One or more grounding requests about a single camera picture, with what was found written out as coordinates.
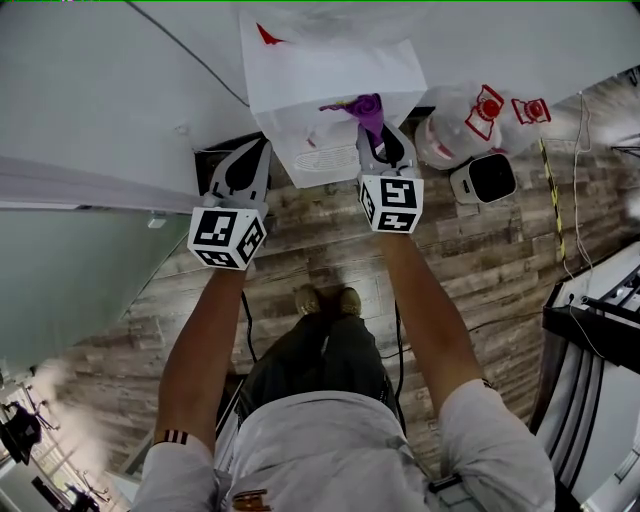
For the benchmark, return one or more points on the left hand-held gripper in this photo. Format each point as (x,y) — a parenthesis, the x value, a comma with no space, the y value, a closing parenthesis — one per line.
(215,235)

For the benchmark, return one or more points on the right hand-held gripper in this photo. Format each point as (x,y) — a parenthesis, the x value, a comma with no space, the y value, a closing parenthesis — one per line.
(395,200)

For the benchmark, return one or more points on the purple cleaning cloth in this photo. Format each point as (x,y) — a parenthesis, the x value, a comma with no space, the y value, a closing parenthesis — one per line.
(367,112)

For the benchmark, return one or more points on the white water dispenser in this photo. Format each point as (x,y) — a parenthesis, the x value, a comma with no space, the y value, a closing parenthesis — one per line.
(325,75)

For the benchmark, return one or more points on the person's left forearm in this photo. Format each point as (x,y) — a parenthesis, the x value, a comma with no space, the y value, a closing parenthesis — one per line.
(205,350)

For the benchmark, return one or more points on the person's right forearm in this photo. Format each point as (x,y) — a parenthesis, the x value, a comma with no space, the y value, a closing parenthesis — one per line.
(425,325)

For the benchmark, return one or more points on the red-capped clear water jug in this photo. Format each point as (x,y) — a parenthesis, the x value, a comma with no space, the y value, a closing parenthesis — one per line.
(445,130)
(525,130)

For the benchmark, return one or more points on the bagged clear water jug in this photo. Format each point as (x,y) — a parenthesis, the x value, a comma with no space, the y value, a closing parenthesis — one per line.
(340,15)

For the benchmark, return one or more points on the white drip tray grille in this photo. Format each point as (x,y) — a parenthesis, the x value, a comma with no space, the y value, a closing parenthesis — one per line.
(325,159)

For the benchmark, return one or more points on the metal door clamp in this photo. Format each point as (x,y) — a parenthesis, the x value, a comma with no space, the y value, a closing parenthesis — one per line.
(157,220)

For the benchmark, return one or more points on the white box appliance black face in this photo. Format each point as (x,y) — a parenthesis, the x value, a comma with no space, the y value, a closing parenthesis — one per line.
(490,177)

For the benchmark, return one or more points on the person's tan left shoe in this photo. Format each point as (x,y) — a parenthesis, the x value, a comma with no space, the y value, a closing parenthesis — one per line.
(306,300)

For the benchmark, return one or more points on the person's tan shoe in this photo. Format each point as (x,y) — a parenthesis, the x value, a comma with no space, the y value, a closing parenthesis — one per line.
(306,300)
(350,301)

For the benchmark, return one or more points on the person's tan right shoe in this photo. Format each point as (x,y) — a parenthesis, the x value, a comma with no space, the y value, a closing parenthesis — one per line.
(350,301)

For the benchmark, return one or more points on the person's dark trousers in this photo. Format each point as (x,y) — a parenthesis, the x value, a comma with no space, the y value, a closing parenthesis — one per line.
(325,360)

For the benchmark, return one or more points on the frosted glass door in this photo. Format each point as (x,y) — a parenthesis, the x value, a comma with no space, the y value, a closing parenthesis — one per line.
(65,280)

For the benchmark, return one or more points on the black metal rack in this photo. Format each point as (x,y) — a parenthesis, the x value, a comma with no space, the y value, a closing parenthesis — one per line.
(590,330)

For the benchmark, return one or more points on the black tripod stand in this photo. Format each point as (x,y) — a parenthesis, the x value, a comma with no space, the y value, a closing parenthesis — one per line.
(22,430)

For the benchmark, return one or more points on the white wall socket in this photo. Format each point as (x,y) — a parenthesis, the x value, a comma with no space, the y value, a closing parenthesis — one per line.
(180,129)

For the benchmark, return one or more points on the grey door frame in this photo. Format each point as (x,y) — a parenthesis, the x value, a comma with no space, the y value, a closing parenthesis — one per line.
(75,185)

